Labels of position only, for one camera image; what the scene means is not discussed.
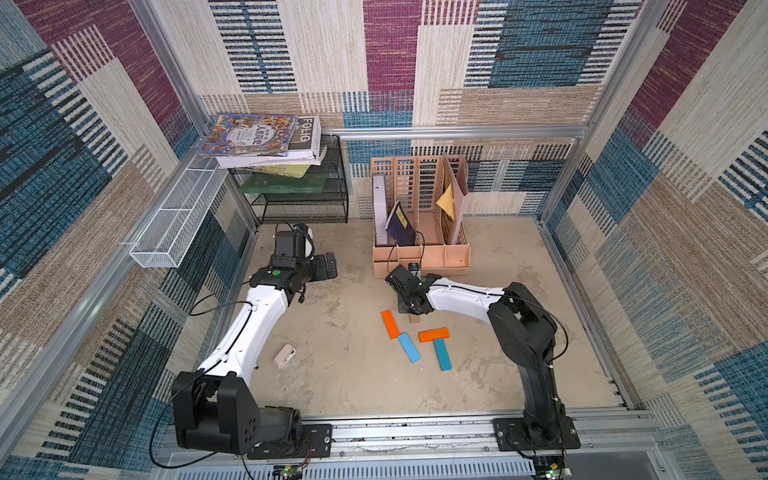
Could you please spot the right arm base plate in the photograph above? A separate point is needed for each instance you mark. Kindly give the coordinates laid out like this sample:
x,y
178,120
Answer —
x,y
514,434

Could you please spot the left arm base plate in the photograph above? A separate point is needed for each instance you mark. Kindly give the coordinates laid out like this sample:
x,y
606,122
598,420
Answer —
x,y
313,441

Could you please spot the teal building block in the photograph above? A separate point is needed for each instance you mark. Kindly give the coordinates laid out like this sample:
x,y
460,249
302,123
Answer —
x,y
442,354

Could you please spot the black wire shelf rack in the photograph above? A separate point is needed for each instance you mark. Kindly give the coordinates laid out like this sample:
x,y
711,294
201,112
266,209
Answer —
x,y
329,206

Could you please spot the pink folder in organizer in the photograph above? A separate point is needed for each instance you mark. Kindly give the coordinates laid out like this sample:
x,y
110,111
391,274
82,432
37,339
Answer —
x,y
457,170

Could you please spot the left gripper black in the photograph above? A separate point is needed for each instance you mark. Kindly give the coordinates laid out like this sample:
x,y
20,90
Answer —
x,y
320,272

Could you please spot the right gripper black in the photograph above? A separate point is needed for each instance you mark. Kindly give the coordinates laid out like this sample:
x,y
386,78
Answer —
x,y
399,280

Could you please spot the black and white Folio book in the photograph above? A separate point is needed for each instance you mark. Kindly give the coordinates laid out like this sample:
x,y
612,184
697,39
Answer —
x,y
304,149

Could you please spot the white binder in organizer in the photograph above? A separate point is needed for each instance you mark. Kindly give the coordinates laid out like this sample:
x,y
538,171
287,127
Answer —
x,y
380,211

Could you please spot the colourful illustrated book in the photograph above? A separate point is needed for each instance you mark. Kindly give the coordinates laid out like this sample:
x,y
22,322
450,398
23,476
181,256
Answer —
x,y
239,134

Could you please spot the light blue building block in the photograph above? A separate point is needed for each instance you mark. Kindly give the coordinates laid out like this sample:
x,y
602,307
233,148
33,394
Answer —
x,y
409,347

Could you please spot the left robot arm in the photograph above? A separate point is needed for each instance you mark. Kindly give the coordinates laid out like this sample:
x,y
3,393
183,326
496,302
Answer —
x,y
212,408

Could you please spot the orange block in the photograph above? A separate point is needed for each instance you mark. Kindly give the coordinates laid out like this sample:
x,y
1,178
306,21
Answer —
x,y
390,324
433,334

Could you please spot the dark navy notebook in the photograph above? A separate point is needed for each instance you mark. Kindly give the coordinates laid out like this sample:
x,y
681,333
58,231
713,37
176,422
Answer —
x,y
399,227

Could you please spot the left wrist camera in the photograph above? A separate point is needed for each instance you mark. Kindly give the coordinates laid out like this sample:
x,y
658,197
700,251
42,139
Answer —
x,y
304,242

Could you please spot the white wire mesh basket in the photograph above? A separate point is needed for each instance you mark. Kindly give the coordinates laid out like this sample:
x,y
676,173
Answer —
x,y
166,239

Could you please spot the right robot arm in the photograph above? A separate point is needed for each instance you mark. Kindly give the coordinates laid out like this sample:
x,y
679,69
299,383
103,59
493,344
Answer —
x,y
526,333

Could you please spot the green folder on shelf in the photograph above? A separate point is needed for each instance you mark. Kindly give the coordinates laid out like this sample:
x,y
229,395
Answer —
x,y
271,184

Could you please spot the pink eraser box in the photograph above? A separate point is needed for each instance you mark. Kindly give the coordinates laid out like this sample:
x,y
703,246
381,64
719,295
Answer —
x,y
284,356

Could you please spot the yellow paper envelope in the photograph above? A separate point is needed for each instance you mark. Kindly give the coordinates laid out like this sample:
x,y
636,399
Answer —
x,y
446,202

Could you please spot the peach desk file organizer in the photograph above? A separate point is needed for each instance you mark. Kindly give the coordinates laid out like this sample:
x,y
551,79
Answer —
x,y
418,182

